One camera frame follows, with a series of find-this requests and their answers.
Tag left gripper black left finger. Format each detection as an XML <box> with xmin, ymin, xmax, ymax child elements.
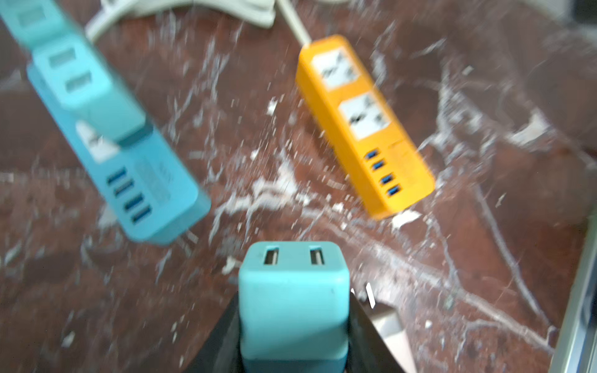
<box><xmin>183</xmin><ymin>294</ymin><xmax>240</xmax><ymax>373</ymax></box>

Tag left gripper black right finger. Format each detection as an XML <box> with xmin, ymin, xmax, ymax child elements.
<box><xmin>347</xmin><ymin>294</ymin><xmax>405</xmax><ymax>373</ymax></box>

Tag teal plug cube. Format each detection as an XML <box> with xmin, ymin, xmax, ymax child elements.
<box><xmin>1</xmin><ymin>0</ymin><xmax>79</xmax><ymax>50</ymax></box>
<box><xmin>32</xmin><ymin>34</ymin><xmax>154</xmax><ymax>146</ymax></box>
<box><xmin>239</xmin><ymin>241</ymin><xmax>351</xmax><ymax>372</ymax></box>

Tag blue power strip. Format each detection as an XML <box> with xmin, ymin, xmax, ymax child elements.
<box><xmin>26</xmin><ymin>65</ymin><xmax>211</xmax><ymax>246</ymax></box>

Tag orange power strip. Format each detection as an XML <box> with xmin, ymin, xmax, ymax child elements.
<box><xmin>296</xmin><ymin>35</ymin><xmax>435</xmax><ymax>220</ymax></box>

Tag white coiled cable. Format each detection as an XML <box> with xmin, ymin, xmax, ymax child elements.
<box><xmin>274</xmin><ymin>0</ymin><xmax>313</xmax><ymax>48</ymax></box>

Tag white bundled cable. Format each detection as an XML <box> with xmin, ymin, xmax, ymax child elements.
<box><xmin>83</xmin><ymin>0</ymin><xmax>278</xmax><ymax>43</ymax></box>

